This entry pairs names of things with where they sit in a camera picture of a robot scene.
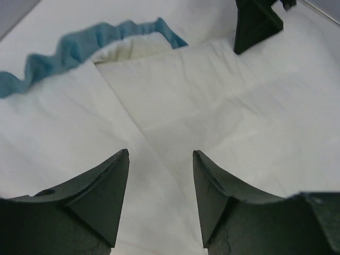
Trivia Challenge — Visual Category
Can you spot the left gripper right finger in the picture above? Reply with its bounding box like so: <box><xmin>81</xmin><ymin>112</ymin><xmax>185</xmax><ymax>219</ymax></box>
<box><xmin>193</xmin><ymin>150</ymin><xmax>339</xmax><ymax>254</ymax></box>

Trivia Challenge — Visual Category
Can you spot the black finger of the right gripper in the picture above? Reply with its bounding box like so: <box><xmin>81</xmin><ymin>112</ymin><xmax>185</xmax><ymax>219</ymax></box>
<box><xmin>234</xmin><ymin>0</ymin><xmax>284</xmax><ymax>55</ymax></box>

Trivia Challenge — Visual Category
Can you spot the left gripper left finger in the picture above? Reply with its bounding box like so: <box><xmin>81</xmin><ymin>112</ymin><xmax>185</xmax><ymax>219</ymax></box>
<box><xmin>1</xmin><ymin>149</ymin><xmax>130</xmax><ymax>254</ymax></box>

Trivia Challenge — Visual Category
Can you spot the blue white bear pillowcase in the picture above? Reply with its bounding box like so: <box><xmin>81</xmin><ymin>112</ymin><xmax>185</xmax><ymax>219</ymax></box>
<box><xmin>1</xmin><ymin>19</ymin><xmax>204</xmax><ymax>254</ymax></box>

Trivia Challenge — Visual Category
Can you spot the white pillow yellow edge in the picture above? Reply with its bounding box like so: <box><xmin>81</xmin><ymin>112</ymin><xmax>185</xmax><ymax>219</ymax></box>
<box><xmin>96</xmin><ymin>13</ymin><xmax>339</xmax><ymax>254</ymax></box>

